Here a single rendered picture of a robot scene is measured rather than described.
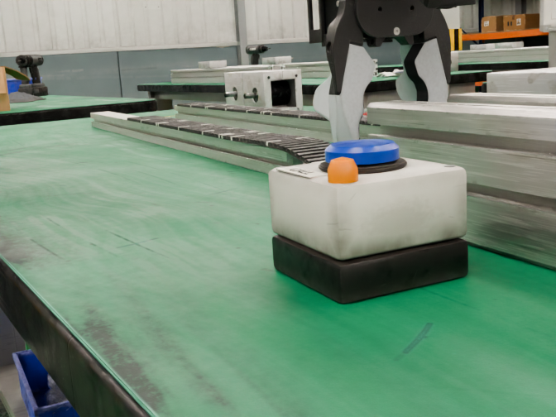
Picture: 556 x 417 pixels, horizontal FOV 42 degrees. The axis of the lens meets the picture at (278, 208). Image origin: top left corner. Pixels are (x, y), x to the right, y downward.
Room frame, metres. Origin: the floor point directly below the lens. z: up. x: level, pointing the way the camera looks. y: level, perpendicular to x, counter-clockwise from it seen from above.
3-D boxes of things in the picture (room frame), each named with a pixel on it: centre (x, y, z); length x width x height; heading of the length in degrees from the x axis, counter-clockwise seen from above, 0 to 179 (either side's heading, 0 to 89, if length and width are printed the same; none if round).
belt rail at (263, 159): (1.18, 0.17, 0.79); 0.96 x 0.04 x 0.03; 25
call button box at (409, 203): (0.40, -0.06, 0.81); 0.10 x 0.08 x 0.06; 115
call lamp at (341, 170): (0.36, -0.03, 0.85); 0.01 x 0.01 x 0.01
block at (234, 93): (1.69, 0.05, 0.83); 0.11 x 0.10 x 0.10; 116
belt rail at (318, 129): (1.26, 0.00, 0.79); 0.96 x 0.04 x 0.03; 25
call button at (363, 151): (0.39, -0.05, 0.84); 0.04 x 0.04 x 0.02
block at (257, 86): (1.58, 0.01, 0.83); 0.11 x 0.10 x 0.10; 117
